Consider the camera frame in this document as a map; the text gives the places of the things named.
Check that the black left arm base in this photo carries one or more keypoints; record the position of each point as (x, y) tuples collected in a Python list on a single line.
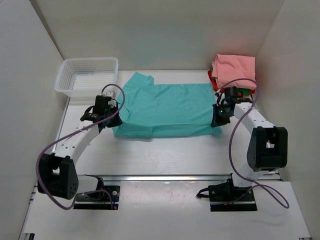
[(96, 194)]

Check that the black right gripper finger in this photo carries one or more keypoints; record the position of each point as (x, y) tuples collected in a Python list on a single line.
[(224, 120), (216, 117)]

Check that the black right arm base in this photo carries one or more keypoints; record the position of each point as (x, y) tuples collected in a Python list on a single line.
[(225, 197)]

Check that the green folded t shirt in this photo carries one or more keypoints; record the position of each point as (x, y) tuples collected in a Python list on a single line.
[(245, 91)]

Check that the white plastic basket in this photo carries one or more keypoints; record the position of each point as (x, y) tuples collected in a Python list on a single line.
[(85, 77)]

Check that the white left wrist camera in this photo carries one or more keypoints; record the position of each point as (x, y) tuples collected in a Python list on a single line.
[(110, 94)]

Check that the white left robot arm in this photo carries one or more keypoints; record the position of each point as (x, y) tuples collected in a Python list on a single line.
[(57, 171)]

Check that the teal t shirt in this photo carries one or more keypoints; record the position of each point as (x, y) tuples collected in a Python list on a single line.
[(165, 110)]

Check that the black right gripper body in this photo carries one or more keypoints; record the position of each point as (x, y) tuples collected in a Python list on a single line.
[(223, 113)]

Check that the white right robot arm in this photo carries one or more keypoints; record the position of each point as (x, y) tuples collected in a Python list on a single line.
[(268, 146)]

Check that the pink folded t shirt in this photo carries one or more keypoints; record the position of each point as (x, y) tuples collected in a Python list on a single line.
[(226, 68)]

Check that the red folded t shirt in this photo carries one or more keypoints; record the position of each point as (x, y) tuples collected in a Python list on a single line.
[(214, 83)]

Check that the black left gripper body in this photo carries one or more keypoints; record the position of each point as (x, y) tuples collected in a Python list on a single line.
[(111, 110)]

